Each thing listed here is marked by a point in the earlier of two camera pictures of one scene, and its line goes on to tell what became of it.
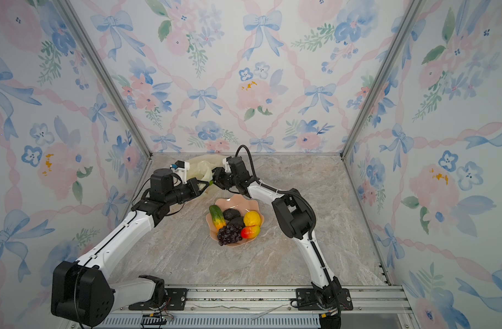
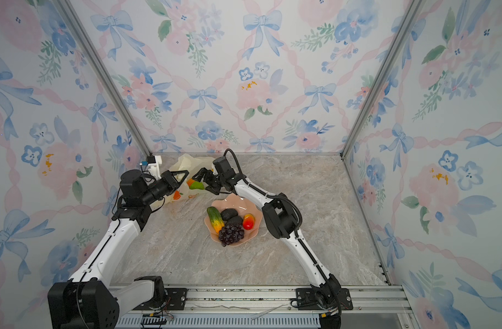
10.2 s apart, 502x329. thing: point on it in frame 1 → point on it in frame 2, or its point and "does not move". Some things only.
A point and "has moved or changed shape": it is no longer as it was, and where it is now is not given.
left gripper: (193, 184) → (169, 178)
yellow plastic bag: (201, 166) has moved or changed shape
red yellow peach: (251, 232) → (248, 221)
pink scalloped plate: (243, 204) does not move
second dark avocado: (238, 221) does not move
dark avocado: (230, 214) does not move
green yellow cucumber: (217, 217) does not move
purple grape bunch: (230, 234) does not move
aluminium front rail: (269, 306) does not move
